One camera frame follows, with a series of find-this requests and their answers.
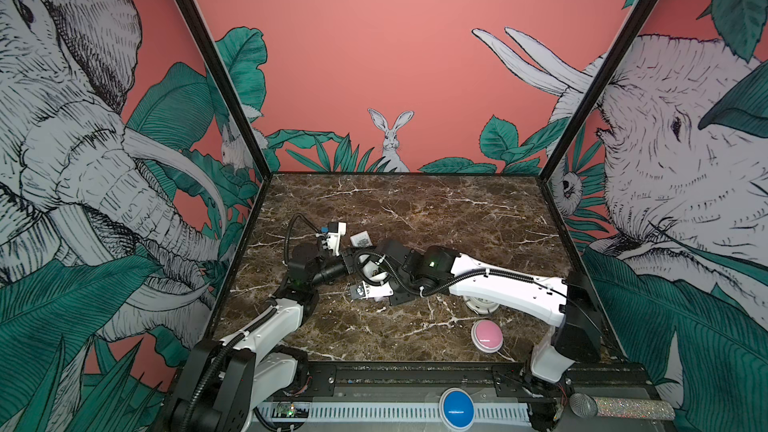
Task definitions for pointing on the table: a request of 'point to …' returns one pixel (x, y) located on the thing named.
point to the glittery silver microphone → (587, 405)
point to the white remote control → (362, 239)
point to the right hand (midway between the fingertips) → (378, 277)
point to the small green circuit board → (283, 409)
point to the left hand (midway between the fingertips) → (377, 251)
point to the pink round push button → (486, 336)
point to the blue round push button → (456, 409)
